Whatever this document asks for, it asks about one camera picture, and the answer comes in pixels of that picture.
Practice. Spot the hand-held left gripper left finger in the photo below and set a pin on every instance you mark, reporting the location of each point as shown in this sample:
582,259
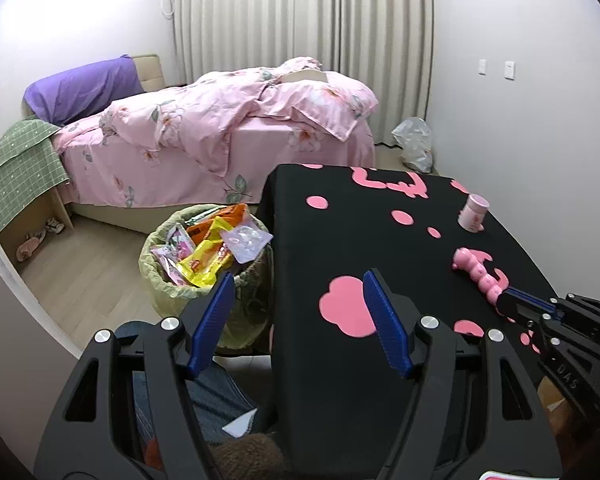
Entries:
212,320

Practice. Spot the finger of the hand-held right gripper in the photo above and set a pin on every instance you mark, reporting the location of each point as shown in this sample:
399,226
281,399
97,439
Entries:
520,314
532,301

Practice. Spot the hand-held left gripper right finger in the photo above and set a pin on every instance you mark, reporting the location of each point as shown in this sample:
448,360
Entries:
387,325

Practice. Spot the bin with yellow-green bag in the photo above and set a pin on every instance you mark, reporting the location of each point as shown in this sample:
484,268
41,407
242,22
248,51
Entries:
165,290

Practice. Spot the yellow wrapper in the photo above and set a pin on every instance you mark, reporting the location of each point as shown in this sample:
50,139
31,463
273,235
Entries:
202,262

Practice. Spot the pink caterpillar toy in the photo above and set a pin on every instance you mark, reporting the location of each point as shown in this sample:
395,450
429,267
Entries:
475,270

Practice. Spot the purple blister pack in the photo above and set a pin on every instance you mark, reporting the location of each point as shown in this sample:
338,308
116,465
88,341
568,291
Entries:
245,242

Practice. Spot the white green packet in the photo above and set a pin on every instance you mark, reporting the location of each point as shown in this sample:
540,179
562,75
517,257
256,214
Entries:
195,217

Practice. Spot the orange snack bag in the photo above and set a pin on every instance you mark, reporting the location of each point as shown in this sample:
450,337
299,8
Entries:
235,215

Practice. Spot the person's right forearm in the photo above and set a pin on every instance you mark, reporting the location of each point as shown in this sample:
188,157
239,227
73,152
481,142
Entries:
590,445

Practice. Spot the person's leg in jeans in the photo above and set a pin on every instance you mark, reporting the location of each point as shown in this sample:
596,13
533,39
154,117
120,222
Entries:
205,400

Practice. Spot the black pink-patterned tablecloth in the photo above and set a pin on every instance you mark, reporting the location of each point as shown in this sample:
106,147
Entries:
350,240

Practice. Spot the pink cup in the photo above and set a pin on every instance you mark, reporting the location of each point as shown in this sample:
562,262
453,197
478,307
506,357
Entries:
472,212

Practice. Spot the brown fuzzy clothing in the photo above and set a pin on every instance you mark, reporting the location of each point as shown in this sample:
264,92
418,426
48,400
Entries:
250,460

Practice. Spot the red fuzzy cloth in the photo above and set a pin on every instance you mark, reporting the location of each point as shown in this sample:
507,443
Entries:
152,452

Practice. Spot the bed with pink sheet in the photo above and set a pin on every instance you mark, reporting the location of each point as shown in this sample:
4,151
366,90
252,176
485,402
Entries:
260,150

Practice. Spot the white plastic bag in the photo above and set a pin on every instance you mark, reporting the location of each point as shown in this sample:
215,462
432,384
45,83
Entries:
415,145

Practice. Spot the white patterned slipper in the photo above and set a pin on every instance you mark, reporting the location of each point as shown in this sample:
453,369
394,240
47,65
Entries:
56,225

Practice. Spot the wooden nightstand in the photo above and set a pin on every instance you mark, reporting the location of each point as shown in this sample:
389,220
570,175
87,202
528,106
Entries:
62,205

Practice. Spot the pink slipper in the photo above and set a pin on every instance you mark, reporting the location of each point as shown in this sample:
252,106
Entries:
30,247

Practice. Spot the pink floral duvet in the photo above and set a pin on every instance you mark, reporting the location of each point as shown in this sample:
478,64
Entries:
205,100

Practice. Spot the green checked cloth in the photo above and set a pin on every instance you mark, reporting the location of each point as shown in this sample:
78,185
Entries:
20,170

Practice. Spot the beige headboard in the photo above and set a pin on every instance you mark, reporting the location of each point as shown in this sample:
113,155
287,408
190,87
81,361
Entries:
150,72

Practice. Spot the purple pillow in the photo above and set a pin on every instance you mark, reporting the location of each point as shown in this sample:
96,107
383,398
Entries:
80,87

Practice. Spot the white pleated curtain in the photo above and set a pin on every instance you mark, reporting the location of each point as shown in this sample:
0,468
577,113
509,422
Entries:
380,35

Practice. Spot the white wall switch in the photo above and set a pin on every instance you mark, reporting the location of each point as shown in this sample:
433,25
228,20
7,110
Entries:
481,66
510,70

